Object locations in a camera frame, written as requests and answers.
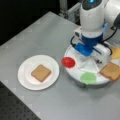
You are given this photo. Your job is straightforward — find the white round divided tray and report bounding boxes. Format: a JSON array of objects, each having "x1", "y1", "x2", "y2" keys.
[{"x1": 63, "y1": 44, "x2": 120, "y2": 88}]

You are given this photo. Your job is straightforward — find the yellow cheese slice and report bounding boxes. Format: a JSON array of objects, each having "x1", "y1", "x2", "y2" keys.
[{"x1": 112, "y1": 47, "x2": 120, "y2": 59}]

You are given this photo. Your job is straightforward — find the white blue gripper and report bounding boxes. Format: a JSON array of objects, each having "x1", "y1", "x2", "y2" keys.
[{"x1": 73, "y1": 28, "x2": 112, "y2": 61}]

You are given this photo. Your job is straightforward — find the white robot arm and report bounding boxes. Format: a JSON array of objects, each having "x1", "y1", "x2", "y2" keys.
[{"x1": 73, "y1": 0, "x2": 120, "y2": 60}]

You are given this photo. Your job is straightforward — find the white paper plate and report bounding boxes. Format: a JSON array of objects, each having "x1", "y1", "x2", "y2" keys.
[{"x1": 18, "y1": 55, "x2": 59, "y2": 90}]

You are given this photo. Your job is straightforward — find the green lettuce piece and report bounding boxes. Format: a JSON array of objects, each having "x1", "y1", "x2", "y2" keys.
[{"x1": 80, "y1": 72, "x2": 96, "y2": 84}]

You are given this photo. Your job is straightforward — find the red tomato slice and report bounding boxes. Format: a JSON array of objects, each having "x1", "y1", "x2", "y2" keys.
[{"x1": 61, "y1": 57, "x2": 75, "y2": 68}]

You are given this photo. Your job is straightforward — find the toast bread slice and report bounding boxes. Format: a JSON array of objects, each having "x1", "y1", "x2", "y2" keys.
[
  {"x1": 100, "y1": 62, "x2": 120, "y2": 81},
  {"x1": 31, "y1": 65, "x2": 51, "y2": 82}
]

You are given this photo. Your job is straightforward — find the grey metal frame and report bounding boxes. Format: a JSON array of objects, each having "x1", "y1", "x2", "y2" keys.
[{"x1": 59, "y1": 0, "x2": 81, "y2": 23}]

